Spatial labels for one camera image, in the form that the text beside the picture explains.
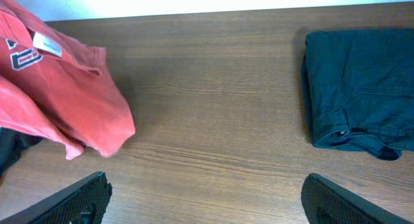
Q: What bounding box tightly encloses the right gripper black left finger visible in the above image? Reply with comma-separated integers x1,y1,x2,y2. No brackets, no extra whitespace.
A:
1,172,113,224

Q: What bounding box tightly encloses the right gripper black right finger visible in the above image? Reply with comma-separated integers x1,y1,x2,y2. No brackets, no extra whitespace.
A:
301,174,411,224

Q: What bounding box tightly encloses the orange soccer t-shirt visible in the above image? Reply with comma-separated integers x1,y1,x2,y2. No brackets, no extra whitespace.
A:
1,0,135,160

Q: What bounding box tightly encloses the black garment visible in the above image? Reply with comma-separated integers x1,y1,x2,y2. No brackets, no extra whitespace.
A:
1,127,43,175

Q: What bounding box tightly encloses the folded navy blue garment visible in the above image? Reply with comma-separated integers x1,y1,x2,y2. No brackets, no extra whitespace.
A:
301,28,413,161

